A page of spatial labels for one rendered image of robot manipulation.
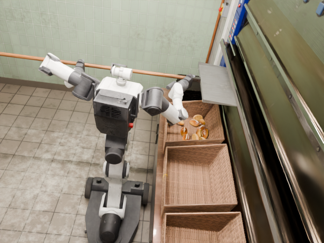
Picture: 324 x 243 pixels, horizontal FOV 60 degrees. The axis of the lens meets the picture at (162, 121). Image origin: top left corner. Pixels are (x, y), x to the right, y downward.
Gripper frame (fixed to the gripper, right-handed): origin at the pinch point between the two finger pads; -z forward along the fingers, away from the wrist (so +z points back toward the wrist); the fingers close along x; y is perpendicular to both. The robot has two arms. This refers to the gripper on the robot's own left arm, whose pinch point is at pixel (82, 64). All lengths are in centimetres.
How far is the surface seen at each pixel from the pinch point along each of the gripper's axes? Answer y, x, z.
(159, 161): 70, 62, 35
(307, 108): 121, -52, 96
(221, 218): 110, 45, 93
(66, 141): -32, 120, -28
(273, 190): 114, -20, 116
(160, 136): 70, 62, 5
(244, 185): 122, 23, 81
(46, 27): -74, 32, -121
